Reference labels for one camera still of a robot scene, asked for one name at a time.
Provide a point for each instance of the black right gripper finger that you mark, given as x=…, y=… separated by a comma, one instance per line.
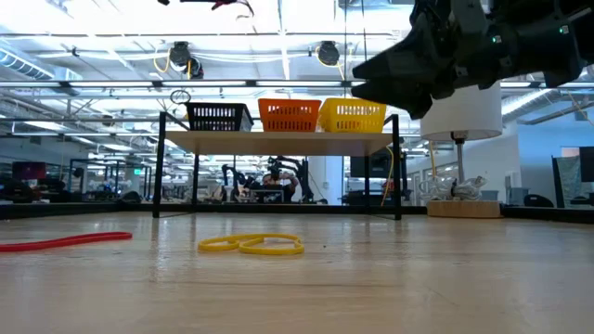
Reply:
x=404, y=95
x=408, y=60

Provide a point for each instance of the yellow rubber band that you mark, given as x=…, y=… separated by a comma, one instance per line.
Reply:
x=271, y=252

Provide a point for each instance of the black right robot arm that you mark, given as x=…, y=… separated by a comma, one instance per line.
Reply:
x=547, y=46

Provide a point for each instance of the background black robot arm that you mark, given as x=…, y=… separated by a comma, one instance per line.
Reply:
x=301, y=169
x=234, y=181

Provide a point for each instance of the yellow plastic basket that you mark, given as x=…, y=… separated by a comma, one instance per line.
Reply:
x=352, y=116

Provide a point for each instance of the white shade table lamp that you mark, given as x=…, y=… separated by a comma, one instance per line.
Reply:
x=468, y=116

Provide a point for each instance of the background monitor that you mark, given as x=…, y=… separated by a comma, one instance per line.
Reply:
x=371, y=166
x=28, y=170

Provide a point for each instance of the black plastic basket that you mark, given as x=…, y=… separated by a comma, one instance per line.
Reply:
x=218, y=116

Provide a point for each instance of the orange plastic basket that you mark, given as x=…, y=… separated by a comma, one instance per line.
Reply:
x=288, y=116

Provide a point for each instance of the wooden shelf with black legs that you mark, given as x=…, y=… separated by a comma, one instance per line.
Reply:
x=278, y=143

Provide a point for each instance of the grey bin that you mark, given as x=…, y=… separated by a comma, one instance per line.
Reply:
x=517, y=196

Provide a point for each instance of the person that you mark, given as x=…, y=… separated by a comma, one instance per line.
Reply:
x=278, y=188

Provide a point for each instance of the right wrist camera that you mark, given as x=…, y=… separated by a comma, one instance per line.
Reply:
x=468, y=16

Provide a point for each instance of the background black frame cage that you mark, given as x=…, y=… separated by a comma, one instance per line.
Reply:
x=109, y=161

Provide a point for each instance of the black aluminium table frame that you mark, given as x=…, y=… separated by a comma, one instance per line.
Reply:
x=93, y=208

